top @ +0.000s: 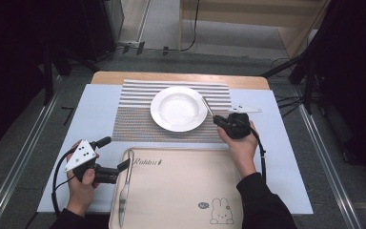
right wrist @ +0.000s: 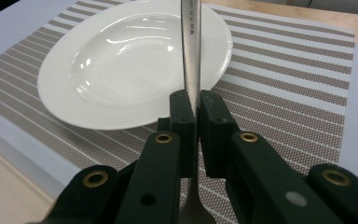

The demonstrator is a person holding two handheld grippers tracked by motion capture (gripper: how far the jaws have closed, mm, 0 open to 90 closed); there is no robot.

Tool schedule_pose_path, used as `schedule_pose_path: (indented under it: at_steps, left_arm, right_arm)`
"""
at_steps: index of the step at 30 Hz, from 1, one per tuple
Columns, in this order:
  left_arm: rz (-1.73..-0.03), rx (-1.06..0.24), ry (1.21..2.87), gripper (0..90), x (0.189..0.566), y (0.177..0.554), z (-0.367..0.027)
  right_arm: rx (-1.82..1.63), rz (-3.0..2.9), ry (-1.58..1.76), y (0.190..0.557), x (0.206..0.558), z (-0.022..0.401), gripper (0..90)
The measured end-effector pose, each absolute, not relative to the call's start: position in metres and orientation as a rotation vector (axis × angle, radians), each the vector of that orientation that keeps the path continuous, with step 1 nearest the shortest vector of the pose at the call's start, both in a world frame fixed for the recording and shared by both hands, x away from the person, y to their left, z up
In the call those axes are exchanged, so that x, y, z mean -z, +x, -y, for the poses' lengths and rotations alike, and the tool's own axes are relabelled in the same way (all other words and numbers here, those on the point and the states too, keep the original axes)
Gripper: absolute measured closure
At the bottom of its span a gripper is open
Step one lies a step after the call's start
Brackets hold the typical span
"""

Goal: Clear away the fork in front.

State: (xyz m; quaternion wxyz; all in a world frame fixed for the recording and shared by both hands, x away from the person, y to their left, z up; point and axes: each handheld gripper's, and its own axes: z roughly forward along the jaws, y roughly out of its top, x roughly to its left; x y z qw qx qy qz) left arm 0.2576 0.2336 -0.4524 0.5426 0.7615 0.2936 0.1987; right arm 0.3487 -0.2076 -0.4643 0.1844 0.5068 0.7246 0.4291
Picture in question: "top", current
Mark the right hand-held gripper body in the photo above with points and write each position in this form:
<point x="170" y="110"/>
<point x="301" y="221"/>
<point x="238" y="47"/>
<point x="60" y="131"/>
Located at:
<point x="238" y="125"/>

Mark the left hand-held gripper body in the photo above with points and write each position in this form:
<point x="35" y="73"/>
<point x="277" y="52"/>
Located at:
<point x="81" y="156"/>

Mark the silver table knife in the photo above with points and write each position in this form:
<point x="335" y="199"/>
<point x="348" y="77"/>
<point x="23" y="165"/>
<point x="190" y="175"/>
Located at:
<point x="125" y="191"/>

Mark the white deep plate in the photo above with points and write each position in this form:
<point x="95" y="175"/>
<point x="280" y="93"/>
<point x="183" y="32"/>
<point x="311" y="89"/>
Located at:
<point x="178" y="108"/>

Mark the beige plastic tray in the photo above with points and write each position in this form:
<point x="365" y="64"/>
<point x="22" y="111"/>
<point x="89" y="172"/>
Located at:
<point x="178" y="187"/>

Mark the person's right hand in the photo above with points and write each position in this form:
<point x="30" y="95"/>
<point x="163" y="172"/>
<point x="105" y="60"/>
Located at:
<point x="243" y="152"/>

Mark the person's left hand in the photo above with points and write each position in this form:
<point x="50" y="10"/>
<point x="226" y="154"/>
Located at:
<point x="81" y="194"/>

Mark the white table cover sheet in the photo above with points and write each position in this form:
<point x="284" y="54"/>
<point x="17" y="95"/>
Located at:
<point x="98" y="108"/>

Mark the brown striped woven placemat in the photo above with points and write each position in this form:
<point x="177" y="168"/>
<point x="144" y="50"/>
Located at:
<point x="133" y="120"/>

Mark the wooden table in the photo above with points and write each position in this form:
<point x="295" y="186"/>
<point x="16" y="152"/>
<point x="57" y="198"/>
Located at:
<point x="178" y="76"/>

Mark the black tripod stand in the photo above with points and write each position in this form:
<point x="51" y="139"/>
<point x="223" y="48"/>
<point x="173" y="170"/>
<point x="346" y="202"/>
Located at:
<point x="298" y="63"/>

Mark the wooden partition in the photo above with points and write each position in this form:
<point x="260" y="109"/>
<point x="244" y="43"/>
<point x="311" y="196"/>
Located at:
<point x="244" y="12"/>

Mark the metal floor rail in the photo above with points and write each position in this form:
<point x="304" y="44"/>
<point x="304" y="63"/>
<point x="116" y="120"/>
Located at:
<point x="19" y="159"/>
<point x="327" y="159"/>

